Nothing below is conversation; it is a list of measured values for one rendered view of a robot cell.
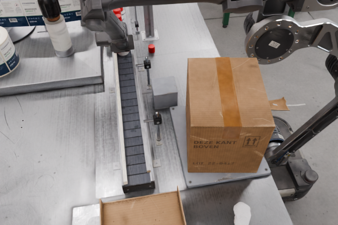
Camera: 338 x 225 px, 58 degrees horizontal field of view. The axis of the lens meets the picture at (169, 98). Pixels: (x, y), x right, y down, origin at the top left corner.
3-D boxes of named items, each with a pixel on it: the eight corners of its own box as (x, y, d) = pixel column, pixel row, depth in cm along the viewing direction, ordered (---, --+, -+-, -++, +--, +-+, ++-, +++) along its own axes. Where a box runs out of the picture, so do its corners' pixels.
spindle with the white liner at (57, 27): (56, 46, 150) (35, -10, 128) (74, 44, 151) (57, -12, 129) (54, 58, 144) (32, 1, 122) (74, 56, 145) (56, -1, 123)
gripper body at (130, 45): (109, 38, 132) (107, 32, 125) (132, 35, 133) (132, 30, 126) (111, 52, 131) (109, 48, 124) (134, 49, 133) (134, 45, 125)
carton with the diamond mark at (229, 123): (185, 107, 127) (187, 57, 107) (243, 107, 126) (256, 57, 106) (187, 173, 106) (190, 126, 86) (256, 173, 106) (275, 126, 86)
